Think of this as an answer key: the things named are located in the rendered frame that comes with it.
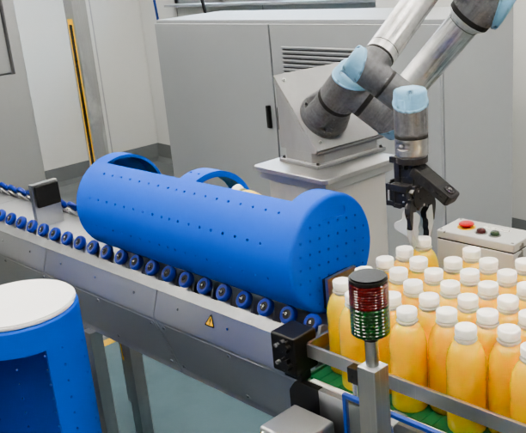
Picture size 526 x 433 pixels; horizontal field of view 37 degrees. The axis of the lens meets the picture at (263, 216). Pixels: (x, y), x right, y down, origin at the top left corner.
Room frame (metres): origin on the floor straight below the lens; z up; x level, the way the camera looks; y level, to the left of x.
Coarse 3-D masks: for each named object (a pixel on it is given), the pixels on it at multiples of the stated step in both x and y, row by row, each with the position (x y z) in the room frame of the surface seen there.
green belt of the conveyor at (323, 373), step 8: (320, 368) 1.51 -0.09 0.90; (328, 368) 1.51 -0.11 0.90; (312, 376) 1.48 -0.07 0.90; (320, 376) 1.48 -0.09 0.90; (328, 376) 1.48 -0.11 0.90; (336, 376) 1.47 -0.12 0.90; (336, 384) 1.44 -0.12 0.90; (352, 392) 1.41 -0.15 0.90; (392, 408) 1.33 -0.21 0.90; (408, 416) 1.30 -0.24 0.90; (416, 416) 1.30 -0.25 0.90; (424, 416) 1.30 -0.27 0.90; (432, 416) 1.29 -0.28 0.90; (440, 416) 1.29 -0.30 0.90; (432, 424) 1.27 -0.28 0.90; (440, 424) 1.26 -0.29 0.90; (448, 432) 1.24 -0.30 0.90; (488, 432) 1.23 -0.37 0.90
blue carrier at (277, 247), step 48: (96, 192) 2.17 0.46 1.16; (144, 192) 2.03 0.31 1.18; (192, 192) 1.91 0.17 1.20; (240, 192) 1.82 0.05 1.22; (336, 192) 1.71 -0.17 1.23; (96, 240) 2.25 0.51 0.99; (144, 240) 1.99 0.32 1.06; (192, 240) 1.84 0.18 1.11; (240, 240) 1.72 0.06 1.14; (288, 240) 1.62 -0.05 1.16; (336, 240) 1.70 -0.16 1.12; (240, 288) 1.79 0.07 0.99; (288, 288) 1.61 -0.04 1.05
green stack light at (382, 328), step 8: (352, 312) 1.14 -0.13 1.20; (360, 312) 1.13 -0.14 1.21; (368, 312) 1.12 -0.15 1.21; (376, 312) 1.12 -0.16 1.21; (384, 312) 1.13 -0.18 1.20; (352, 320) 1.14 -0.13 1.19; (360, 320) 1.13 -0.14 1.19; (368, 320) 1.12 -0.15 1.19; (376, 320) 1.12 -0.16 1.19; (384, 320) 1.13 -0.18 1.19; (352, 328) 1.14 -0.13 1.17; (360, 328) 1.13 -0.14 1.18; (368, 328) 1.12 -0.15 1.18; (376, 328) 1.12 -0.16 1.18; (384, 328) 1.13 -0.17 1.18; (360, 336) 1.13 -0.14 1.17; (368, 336) 1.12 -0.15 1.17; (376, 336) 1.12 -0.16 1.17; (384, 336) 1.13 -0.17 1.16
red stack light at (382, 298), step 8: (352, 288) 1.14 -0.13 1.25; (360, 288) 1.13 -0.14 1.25; (368, 288) 1.13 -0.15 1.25; (376, 288) 1.12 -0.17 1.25; (384, 288) 1.13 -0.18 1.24; (352, 296) 1.14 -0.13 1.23; (360, 296) 1.13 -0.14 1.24; (368, 296) 1.12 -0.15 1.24; (376, 296) 1.12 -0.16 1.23; (384, 296) 1.13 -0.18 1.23; (352, 304) 1.14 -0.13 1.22; (360, 304) 1.13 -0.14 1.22; (368, 304) 1.12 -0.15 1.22; (376, 304) 1.12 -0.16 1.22; (384, 304) 1.13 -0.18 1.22
